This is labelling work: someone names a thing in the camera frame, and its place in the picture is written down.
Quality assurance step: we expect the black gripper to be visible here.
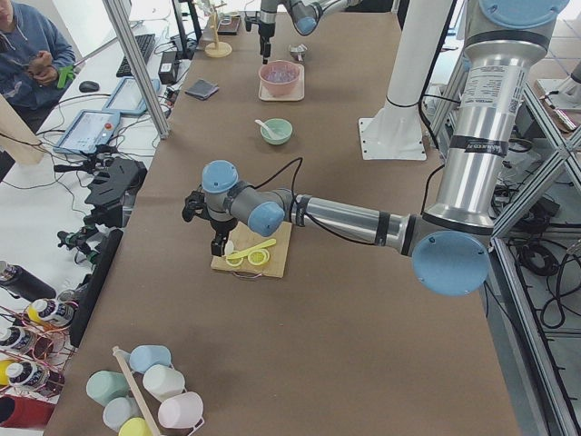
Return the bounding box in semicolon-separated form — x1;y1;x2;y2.
182;189;237;257
244;11;277;64

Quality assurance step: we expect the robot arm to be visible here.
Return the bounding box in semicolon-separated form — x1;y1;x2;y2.
182;1;569;296
244;0;359;64

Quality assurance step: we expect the pile of clear ice cubes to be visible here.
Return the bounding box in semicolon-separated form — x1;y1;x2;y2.
261;63;300;84

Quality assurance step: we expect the pink bowl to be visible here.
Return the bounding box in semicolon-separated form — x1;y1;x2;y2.
258;60;301;97

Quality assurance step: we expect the steel ice scoop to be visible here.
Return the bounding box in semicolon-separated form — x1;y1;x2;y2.
289;44;308;63

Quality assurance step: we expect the mint green bowl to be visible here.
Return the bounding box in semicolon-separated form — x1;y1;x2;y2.
260;118;293;145

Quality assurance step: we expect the yellow plastic knife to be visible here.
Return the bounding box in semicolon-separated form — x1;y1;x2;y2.
225;238;277;260

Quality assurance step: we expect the bamboo cutting board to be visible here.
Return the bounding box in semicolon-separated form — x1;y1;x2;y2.
211;222;291;278

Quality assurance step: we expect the lemon slice near bun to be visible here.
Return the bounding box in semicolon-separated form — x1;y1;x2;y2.
225;257;244;268

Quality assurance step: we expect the lemon slice top stack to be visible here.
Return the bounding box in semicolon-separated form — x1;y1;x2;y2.
247;248;270;266

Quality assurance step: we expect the wooden cup stand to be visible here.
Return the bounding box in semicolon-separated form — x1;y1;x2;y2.
200;0;232;58

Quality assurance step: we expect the beige plastic tray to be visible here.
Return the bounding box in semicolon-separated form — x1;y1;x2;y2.
258;65;305;102

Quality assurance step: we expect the grey folded cloth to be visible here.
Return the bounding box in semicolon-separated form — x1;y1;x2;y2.
185;79;219;101

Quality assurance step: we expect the black keyboard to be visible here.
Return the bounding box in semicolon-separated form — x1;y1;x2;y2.
115;34;157;78

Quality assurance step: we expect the pale blue cup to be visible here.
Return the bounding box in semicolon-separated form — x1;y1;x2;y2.
129;344;172;374

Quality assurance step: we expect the white cup in rack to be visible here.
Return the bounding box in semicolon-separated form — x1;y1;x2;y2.
143;364;185;402

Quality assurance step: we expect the teach pendant upper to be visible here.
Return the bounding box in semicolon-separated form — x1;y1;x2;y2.
53;110;121;155

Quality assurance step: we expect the pink cup in rack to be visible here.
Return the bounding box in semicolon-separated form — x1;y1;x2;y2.
158;391;204;429

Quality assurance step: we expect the black computer mouse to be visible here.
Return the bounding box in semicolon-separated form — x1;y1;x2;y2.
78;81;100;93

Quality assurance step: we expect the mint cup in rack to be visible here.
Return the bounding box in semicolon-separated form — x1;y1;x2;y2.
85;371;130;406

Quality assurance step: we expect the grey-blue cup in rack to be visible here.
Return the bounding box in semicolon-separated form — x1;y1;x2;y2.
103;397;141;431

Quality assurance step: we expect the yellow cup in rack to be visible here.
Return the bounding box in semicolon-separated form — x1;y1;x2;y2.
118;417;153;436

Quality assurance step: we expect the black water bottle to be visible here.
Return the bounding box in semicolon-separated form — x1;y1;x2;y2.
1;261;56;302

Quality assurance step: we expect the person in blue hoodie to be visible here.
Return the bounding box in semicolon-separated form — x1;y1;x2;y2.
1;1;75;132

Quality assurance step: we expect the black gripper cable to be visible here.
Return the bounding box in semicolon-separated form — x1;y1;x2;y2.
253;156;304;214

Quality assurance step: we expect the aluminium frame post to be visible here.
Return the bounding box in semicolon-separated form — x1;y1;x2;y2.
102;0;170;140

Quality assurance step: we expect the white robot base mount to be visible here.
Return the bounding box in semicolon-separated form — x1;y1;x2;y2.
359;0;456;161

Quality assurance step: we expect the white wire rack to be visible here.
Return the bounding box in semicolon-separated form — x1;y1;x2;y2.
112;345;205;435

